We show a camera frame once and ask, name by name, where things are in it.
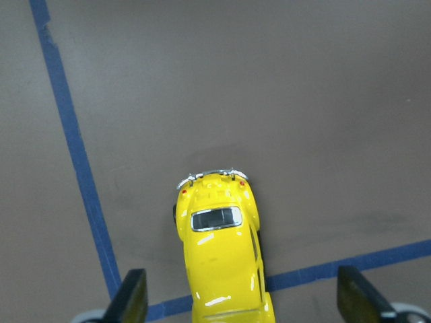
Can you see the yellow beetle toy car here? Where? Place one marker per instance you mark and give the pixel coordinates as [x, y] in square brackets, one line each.
[218, 222]

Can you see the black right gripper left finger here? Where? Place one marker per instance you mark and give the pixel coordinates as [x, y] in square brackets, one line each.
[130, 304]

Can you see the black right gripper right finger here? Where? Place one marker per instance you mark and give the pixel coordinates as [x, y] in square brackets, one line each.
[359, 301]

